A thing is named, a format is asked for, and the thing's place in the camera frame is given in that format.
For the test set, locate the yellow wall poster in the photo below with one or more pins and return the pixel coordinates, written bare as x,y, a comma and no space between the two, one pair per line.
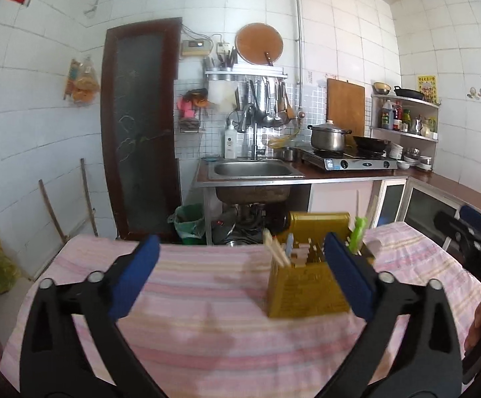
427,89

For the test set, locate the white kitchen cabinet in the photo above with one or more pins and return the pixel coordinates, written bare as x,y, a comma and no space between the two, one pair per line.
348,199

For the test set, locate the dark wooden door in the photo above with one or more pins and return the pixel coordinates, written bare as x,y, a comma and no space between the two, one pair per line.
140,132

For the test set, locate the pink striped tablecloth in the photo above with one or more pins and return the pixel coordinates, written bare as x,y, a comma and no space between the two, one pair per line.
203,331

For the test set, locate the hanging orange snack bag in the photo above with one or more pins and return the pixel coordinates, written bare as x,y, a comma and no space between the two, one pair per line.
83,83

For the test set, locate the black frying pan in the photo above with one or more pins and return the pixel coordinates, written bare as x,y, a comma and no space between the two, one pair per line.
371,143

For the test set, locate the pink hanging cloth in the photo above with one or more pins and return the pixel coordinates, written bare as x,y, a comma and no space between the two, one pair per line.
186,105

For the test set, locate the row of hanging kitchen tools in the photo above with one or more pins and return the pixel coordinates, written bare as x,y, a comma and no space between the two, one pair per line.
267,101

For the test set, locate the long wooden stick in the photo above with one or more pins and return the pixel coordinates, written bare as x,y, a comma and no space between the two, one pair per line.
89,199

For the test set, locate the steel gas stove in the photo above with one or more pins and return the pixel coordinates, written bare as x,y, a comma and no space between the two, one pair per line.
348,161

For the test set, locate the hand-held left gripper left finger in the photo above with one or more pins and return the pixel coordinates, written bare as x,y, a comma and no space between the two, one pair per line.
136,273

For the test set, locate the beige wall control box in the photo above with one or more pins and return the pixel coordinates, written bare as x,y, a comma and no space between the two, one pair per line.
196,47

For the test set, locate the white soap bottle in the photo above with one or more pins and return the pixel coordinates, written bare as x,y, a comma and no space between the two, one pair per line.
231,143

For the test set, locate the white corner shelf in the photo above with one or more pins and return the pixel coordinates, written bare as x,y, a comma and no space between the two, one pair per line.
406,134

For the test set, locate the white wall pipe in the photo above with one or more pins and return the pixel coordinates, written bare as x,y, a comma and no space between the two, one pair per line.
298,29

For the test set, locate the steel cooking pot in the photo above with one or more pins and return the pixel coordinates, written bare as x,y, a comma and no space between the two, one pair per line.
327,137

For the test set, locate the black wok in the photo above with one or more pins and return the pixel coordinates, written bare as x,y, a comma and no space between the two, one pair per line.
408,92

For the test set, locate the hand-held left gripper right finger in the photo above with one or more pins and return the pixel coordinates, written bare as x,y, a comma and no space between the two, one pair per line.
350,273

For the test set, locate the green trash bin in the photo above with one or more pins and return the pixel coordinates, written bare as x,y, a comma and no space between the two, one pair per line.
190,224

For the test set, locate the round wooden lid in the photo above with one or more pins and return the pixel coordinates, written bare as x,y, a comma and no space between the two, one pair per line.
259,43

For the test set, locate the yellow perforated utensil holder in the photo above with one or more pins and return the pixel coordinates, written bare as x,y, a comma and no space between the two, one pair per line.
302,290

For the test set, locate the wooden cutting board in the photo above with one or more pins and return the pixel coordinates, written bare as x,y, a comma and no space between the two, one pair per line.
346,105

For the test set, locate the person's right hand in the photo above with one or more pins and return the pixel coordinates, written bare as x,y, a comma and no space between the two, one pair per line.
476,327

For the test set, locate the short wooden stick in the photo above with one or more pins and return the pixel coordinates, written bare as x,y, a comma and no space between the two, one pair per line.
53,211

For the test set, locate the steel wall rack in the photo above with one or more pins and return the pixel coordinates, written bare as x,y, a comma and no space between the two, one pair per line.
244,73

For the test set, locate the steel faucet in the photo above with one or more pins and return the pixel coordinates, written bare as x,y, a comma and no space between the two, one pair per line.
252,132

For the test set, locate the steel kitchen sink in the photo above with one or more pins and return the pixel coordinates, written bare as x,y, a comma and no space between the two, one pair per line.
252,168

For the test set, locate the row of sauce bottles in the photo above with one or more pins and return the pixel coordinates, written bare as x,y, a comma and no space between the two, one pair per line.
394,116

